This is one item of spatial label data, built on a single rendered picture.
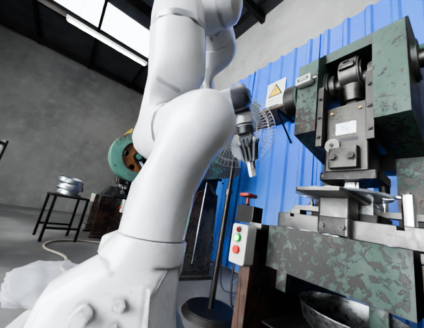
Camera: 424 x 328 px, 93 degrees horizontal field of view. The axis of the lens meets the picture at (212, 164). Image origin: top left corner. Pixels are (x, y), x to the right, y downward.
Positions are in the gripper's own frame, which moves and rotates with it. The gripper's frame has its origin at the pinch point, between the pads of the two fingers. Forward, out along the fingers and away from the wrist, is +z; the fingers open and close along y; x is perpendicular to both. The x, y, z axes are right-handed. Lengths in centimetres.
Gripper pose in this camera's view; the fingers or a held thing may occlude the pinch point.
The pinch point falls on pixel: (251, 168)
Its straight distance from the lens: 94.6
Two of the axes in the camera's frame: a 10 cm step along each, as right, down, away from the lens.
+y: 5.9, -0.9, -8.0
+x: 7.9, -1.4, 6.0
